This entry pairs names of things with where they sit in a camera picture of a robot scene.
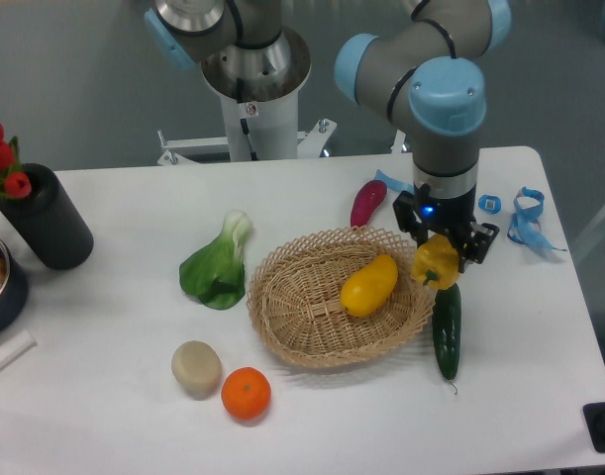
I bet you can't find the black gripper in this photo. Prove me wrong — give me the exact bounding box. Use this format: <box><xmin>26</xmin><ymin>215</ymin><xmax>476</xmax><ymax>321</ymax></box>
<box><xmin>392</xmin><ymin>185</ymin><xmax>500</xmax><ymax>273</ymax></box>

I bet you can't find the yellow bell pepper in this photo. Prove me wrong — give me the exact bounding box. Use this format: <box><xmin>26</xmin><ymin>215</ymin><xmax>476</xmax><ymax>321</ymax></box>
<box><xmin>411</xmin><ymin>235</ymin><xmax>459</xmax><ymax>290</ymax></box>

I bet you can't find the orange tangerine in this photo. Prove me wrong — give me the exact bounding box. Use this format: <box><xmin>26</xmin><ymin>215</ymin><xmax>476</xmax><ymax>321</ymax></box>
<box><xmin>221</xmin><ymin>367</ymin><xmax>271</xmax><ymax>421</ymax></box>

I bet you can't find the beige round bun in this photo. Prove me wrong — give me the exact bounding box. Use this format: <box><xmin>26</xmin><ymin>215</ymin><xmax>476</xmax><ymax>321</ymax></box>
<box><xmin>171</xmin><ymin>340</ymin><xmax>223</xmax><ymax>400</ymax></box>

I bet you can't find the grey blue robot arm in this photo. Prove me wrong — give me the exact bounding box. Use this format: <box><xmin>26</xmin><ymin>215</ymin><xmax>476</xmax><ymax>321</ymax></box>
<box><xmin>145</xmin><ymin>1</ymin><xmax>511</xmax><ymax>266</ymax></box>

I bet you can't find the woven wicker basket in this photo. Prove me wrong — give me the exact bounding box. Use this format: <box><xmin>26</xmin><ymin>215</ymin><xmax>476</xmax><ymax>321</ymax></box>
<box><xmin>247</xmin><ymin>227</ymin><xmax>434</xmax><ymax>368</ymax></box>

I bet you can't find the small blue tape roll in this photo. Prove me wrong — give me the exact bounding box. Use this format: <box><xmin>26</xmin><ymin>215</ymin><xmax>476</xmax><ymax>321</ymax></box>
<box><xmin>478</xmin><ymin>194</ymin><xmax>502</xmax><ymax>215</ymax></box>

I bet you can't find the curled blue tape strip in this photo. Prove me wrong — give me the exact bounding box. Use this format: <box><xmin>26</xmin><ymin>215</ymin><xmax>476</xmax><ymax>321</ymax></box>
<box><xmin>374</xmin><ymin>169</ymin><xmax>414</xmax><ymax>194</ymax></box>

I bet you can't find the purple eggplant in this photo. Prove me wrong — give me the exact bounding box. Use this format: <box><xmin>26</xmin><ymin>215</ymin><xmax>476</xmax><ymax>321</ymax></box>
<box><xmin>350</xmin><ymin>179</ymin><xmax>387</xmax><ymax>227</ymax></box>

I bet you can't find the blue ribbon tangle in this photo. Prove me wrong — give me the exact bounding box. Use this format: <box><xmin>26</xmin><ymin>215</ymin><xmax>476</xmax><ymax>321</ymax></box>
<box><xmin>507</xmin><ymin>187</ymin><xmax>566</xmax><ymax>251</ymax></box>

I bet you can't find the green cucumber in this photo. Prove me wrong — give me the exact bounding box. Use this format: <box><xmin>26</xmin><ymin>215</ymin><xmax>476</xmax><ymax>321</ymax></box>
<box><xmin>432</xmin><ymin>284</ymin><xmax>462</xmax><ymax>387</ymax></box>

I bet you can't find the yellow mango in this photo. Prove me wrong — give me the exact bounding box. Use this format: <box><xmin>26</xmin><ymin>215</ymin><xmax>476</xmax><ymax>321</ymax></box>
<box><xmin>340</xmin><ymin>254</ymin><xmax>398</xmax><ymax>318</ymax></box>

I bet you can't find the green bok choy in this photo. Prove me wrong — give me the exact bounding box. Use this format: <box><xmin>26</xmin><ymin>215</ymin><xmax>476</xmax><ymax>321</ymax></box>
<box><xmin>179</xmin><ymin>210</ymin><xmax>253</xmax><ymax>311</ymax></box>

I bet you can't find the black device at edge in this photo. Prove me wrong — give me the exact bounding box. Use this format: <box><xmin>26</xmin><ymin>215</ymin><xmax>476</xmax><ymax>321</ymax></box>
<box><xmin>583</xmin><ymin>402</ymin><xmax>605</xmax><ymax>453</ymax></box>

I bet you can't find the black cylindrical vase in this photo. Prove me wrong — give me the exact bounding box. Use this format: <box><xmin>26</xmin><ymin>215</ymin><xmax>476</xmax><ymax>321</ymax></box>
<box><xmin>0</xmin><ymin>163</ymin><xmax>94</xmax><ymax>270</ymax></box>

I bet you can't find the red tulip bouquet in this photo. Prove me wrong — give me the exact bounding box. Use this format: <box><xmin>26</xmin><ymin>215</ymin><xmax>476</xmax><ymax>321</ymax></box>
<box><xmin>0</xmin><ymin>123</ymin><xmax>32</xmax><ymax>200</ymax></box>

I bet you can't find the dark metal bowl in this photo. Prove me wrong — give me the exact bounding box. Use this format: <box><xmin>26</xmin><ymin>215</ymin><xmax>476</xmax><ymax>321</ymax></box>
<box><xmin>0</xmin><ymin>239</ymin><xmax>29</xmax><ymax>332</ymax></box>

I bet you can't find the white paper tube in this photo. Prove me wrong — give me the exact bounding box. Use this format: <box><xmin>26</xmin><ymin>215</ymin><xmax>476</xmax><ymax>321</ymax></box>
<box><xmin>0</xmin><ymin>331</ymin><xmax>37</xmax><ymax>371</ymax></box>

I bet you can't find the white metal base frame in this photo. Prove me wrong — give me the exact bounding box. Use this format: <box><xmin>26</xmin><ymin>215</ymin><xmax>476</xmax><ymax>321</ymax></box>
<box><xmin>155</xmin><ymin>117</ymin><xmax>411</xmax><ymax>167</ymax></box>

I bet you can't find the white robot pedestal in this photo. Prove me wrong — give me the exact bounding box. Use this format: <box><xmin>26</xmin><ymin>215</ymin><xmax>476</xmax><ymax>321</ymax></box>
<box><xmin>201</xmin><ymin>27</ymin><xmax>311</xmax><ymax>131</ymax></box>

